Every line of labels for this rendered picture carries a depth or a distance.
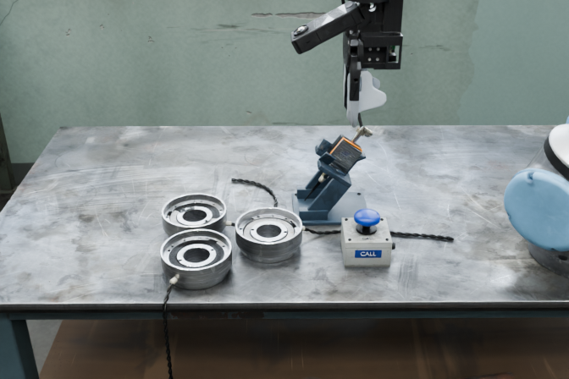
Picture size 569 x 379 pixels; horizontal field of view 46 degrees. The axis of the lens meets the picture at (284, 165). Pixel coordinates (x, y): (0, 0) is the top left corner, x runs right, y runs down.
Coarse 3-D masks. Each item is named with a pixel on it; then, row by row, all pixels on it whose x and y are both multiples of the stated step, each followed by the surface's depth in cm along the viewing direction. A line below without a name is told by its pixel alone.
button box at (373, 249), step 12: (348, 228) 103; (360, 228) 102; (372, 228) 102; (384, 228) 103; (348, 240) 100; (360, 240) 100; (372, 240) 100; (384, 240) 100; (348, 252) 100; (360, 252) 100; (372, 252) 100; (384, 252) 100; (348, 264) 101; (360, 264) 101; (372, 264) 101; (384, 264) 101
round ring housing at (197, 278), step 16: (176, 240) 102; (224, 240) 102; (192, 256) 102; (208, 256) 101; (224, 256) 99; (176, 272) 95; (192, 272) 94; (208, 272) 95; (224, 272) 97; (192, 288) 97
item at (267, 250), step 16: (272, 208) 109; (240, 224) 107; (256, 224) 107; (272, 224) 107; (240, 240) 102; (272, 240) 103; (288, 240) 101; (256, 256) 102; (272, 256) 101; (288, 256) 103
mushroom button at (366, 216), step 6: (360, 210) 102; (366, 210) 102; (372, 210) 102; (354, 216) 102; (360, 216) 101; (366, 216) 101; (372, 216) 101; (378, 216) 101; (360, 222) 100; (366, 222) 100; (372, 222) 100; (378, 222) 101; (366, 228) 102
